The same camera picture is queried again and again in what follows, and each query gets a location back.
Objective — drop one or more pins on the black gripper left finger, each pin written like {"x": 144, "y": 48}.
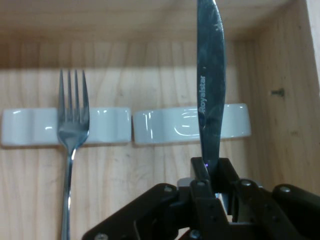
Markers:
{"x": 162, "y": 215}

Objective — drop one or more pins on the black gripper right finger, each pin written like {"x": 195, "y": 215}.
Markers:
{"x": 280, "y": 215}

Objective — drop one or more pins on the silver table knife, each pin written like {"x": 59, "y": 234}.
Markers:
{"x": 211, "y": 75}

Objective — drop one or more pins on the light wooden drawer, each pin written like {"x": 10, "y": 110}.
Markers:
{"x": 137, "y": 175}

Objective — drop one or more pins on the white ceramic cutlery rest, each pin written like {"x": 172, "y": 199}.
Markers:
{"x": 165, "y": 127}
{"x": 25, "y": 127}

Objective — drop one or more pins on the silver fork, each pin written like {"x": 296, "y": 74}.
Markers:
{"x": 72, "y": 132}

